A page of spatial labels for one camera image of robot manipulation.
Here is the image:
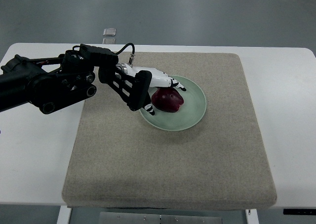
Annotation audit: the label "black table control panel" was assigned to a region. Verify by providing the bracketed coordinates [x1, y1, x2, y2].
[283, 209, 316, 216]

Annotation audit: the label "grey metal base plate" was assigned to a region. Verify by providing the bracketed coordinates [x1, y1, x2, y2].
[98, 212, 223, 224]

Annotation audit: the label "dark red apple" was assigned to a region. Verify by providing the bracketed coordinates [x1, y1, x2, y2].
[151, 87, 184, 113]

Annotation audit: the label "lower metal floor plate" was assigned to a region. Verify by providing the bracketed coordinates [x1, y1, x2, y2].
[102, 37, 116, 44]

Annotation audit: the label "metal floor plate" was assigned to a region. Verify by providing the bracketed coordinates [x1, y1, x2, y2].
[103, 28, 117, 36]
[102, 37, 116, 44]

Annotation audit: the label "upper metal floor plate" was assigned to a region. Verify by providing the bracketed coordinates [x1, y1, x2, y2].
[103, 28, 117, 36]

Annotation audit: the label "white table leg frame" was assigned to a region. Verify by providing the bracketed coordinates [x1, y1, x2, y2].
[56, 206, 72, 224]

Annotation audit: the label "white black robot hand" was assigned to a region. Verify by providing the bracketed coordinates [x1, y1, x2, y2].
[116, 63, 187, 116]

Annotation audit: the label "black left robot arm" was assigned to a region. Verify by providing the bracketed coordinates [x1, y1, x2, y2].
[0, 44, 152, 114]

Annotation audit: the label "light green plate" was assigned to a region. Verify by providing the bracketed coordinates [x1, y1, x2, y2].
[140, 75, 207, 131]

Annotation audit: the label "beige fabric cushion mat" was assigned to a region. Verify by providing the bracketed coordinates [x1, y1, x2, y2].
[62, 52, 277, 210]

